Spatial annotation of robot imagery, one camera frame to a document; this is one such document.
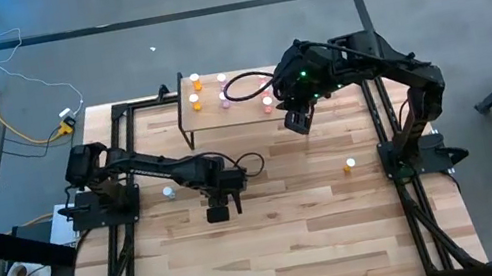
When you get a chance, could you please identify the white charger cable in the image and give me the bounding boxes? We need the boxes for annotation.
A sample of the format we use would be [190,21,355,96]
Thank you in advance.
[0,18,89,131]

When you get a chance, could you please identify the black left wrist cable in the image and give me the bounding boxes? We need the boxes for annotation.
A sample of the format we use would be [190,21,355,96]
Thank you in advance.
[228,148,268,182]

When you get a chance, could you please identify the purple pink medicine bottle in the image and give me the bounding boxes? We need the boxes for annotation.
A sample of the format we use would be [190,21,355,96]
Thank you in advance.
[216,89,233,111]
[214,71,230,92]

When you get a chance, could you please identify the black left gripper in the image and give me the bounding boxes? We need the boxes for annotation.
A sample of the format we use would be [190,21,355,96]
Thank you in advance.
[199,165,256,226]

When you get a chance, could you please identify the amber yellow medicine bottle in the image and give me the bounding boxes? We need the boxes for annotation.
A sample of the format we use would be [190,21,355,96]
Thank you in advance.
[188,71,204,93]
[188,91,204,114]
[340,155,359,177]

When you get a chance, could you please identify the yellow power plug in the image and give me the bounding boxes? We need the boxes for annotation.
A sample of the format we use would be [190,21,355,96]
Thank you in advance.
[55,115,79,138]

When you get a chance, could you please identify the teal medicine bottle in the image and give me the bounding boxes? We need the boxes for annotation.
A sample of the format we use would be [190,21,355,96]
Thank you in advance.
[161,184,178,202]

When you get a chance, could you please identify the wooden shelf black legs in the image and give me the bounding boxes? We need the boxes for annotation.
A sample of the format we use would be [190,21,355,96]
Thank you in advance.
[168,49,321,153]

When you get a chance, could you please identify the white paper sheet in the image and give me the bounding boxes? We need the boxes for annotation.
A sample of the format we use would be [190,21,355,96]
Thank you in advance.
[43,201,83,249]

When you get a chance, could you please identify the black aluminium table frame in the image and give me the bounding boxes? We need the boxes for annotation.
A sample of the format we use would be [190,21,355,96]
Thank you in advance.
[29,34,488,276]

